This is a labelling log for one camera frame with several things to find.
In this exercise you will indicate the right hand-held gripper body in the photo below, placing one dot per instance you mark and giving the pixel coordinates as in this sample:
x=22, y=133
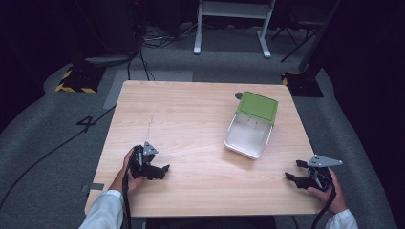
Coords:
x=321, y=179

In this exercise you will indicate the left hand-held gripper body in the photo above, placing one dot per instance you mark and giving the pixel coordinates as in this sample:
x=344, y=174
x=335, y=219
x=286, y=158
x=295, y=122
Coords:
x=139, y=162

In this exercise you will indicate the green box lid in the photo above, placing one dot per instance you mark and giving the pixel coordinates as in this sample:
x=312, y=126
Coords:
x=258, y=107

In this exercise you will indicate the person's right hand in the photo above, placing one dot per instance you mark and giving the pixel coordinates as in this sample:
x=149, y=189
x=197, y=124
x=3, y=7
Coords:
x=334, y=200

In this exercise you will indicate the person's left hand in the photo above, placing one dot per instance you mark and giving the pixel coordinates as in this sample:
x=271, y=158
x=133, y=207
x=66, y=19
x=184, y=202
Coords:
x=122, y=181

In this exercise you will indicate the small grey tape piece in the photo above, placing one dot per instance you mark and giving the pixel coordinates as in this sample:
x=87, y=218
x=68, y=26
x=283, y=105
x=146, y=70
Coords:
x=97, y=186

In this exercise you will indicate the person's dark pants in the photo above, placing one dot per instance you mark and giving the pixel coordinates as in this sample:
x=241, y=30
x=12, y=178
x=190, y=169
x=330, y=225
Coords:
x=210, y=223

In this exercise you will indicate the black yellow-striped stand base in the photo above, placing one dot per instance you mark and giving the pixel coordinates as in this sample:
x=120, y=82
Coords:
x=302, y=84
x=81, y=79

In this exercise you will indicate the dark round table grommet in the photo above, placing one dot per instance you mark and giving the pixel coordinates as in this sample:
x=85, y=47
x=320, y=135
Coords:
x=238, y=95

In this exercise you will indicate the black tripod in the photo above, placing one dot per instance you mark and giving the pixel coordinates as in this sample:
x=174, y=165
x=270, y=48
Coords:
x=297, y=38

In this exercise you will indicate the black slanted stand pole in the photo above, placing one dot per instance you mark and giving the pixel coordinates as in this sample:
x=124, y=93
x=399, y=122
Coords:
x=318, y=38

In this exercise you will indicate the dark cabinet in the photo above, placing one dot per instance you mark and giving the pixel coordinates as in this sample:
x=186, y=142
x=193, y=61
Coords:
x=111, y=25

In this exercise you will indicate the white metal desk frame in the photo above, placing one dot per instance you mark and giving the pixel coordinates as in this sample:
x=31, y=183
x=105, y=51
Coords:
x=234, y=9

